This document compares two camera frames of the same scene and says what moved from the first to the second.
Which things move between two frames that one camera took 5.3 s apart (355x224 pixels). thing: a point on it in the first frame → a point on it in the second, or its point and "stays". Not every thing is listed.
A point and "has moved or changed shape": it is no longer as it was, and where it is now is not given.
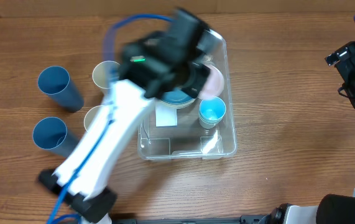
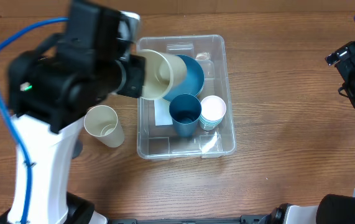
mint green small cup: x=209 y=124 stays
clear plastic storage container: x=178 y=134 stays
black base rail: x=254 y=219 stays
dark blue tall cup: x=55 y=81 has moved or changed shape
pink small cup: x=214 y=84 → x=213 y=107
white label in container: x=165 y=116 stays
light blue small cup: x=212 y=109 → x=209 y=122
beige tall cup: x=105 y=73 has moved or changed shape
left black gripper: x=194 y=86 → x=132 y=84
